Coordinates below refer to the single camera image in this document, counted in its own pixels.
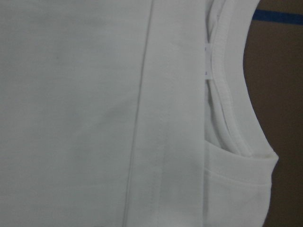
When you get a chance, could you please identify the white long-sleeve printed shirt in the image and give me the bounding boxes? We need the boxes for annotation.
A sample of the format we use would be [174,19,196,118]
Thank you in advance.
[0,0,278,227]

